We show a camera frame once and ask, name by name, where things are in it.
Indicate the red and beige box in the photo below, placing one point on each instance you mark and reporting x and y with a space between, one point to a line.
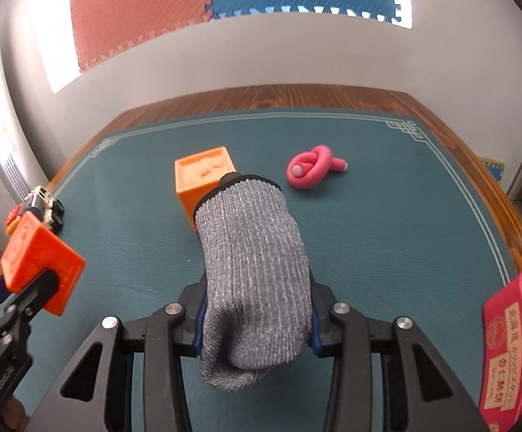
508 346

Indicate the orange toy cube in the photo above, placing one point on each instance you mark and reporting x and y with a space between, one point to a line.
198 180

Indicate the grey knit glove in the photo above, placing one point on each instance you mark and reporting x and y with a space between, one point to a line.
252 279

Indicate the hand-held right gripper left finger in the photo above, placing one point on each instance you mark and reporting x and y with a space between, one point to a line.
162 337

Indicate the person's left hand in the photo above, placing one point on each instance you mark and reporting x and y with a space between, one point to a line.
13 416

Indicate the red-orange toy cube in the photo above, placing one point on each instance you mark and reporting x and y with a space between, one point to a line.
36 256

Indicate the red foam floor mat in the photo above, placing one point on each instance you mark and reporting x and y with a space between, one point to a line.
135 13

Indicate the pink foam hair curler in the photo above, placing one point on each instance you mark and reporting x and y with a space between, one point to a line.
319 155

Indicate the green table mat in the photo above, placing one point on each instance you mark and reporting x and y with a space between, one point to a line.
377 234

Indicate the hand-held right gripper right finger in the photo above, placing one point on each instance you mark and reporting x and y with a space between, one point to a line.
353 342

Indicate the toy truck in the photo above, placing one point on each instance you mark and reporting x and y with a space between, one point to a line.
40 202

